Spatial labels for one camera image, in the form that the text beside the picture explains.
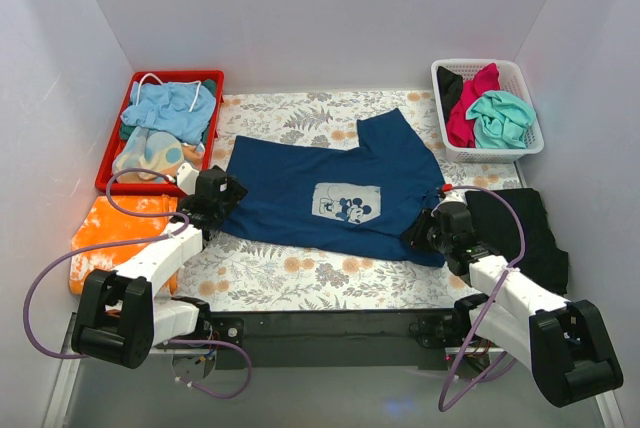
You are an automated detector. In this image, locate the dark blue t shirt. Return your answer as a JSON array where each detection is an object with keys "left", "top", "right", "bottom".
[{"left": 221, "top": 109, "right": 445, "bottom": 268}]

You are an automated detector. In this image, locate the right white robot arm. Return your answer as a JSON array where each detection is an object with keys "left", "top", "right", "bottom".
[{"left": 402, "top": 201, "right": 624, "bottom": 407}]

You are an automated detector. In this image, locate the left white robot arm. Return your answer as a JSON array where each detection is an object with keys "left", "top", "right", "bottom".
[{"left": 71, "top": 166, "right": 248, "bottom": 368}]

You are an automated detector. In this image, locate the black folded shirt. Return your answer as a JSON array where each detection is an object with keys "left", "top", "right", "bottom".
[{"left": 465, "top": 188, "right": 569, "bottom": 295}]

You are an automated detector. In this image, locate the floral table cloth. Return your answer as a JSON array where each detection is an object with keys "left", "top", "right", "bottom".
[{"left": 178, "top": 91, "right": 525, "bottom": 311}]

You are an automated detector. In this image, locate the yellow blue patterned garment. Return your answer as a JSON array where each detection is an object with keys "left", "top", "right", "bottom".
[{"left": 112, "top": 127, "right": 205, "bottom": 184}]

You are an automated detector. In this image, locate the red plastic tray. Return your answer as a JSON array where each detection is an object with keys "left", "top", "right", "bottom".
[{"left": 95, "top": 69, "right": 225, "bottom": 197}]

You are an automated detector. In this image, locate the light blue garment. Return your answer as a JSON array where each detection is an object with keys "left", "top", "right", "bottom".
[{"left": 119, "top": 81, "right": 217, "bottom": 145}]

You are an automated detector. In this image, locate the magenta shirt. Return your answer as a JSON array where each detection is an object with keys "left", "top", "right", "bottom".
[{"left": 446, "top": 63, "right": 500, "bottom": 148}]

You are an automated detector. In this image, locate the orange tie-dye folded shirt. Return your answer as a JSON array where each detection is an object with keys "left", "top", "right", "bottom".
[{"left": 69, "top": 195, "right": 177, "bottom": 295}]

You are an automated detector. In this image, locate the dark green garment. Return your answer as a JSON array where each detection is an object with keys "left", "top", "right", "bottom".
[{"left": 117, "top": 78, "right": 219, "bottom": 145}]

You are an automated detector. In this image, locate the teal shirt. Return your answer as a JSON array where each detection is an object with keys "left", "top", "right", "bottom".
[{"left": 465, "top": 90, "right": 537, "bottom": 149}]

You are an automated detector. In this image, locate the black shirt in basket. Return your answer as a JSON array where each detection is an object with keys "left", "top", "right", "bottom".
[{"left": 436, "top": 66, "right": 464, "bottom": 121}]

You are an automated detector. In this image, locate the white plastic basket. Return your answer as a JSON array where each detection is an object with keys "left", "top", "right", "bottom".
[{"left": 431, "top": 58, "right": 544, "bottom": 163}]

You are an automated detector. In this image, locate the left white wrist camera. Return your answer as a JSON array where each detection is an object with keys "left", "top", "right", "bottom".
[{"left": 169, "top": 162, "right": 200, "bottom": 195}]

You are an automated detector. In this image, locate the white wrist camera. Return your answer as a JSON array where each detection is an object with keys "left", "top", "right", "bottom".
[
  {"left": 433, "top": 184, "right": 466, "bottom": 213},
  {"left": 169, "top": 162, "right": 200, "bottom": 195}
]

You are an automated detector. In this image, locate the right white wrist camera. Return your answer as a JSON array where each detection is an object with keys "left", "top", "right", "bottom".
[{"left": 433, "top": 184, "right": 466, "bottom": 213}]

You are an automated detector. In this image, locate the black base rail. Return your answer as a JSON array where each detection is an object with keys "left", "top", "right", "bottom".
[{"left": 209, "top": 308, "right": 466, "bottom": 370}]

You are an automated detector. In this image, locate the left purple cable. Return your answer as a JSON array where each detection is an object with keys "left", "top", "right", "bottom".
[{"left": 23, "top": 167, "right": 254, "bottom": 402}]

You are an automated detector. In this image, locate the aluminium frame rail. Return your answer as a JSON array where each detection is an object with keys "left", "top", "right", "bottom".
[{"left": 42, "top": 359, "right": 81, "bottom": 428}]

